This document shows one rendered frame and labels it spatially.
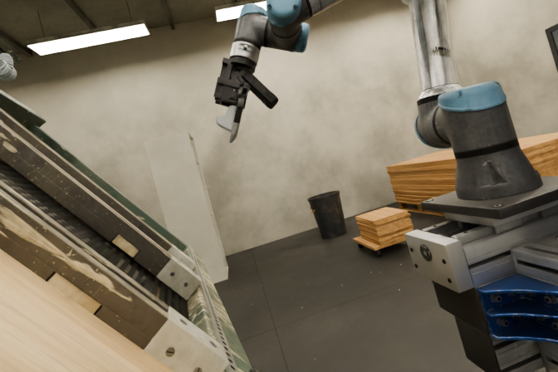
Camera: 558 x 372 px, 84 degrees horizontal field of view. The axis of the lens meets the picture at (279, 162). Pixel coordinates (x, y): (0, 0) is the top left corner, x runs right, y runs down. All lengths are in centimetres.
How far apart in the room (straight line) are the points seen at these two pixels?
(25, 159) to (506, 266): 121
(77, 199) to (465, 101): 104
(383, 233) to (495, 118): 296
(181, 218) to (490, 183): 394
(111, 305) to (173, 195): 382
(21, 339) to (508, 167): 77
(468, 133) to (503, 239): 21
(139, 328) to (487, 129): 71
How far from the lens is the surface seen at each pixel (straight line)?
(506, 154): 74
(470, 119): 73
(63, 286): 57
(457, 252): 66
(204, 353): 59
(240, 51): 84
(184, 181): 433
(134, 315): 57
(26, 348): 44
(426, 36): 91
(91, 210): 110
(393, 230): 366
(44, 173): 113
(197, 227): 434
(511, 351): 78
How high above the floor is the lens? 120
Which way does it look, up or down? 2 degrees up
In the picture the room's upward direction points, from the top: 16 degrees counter-clockwise
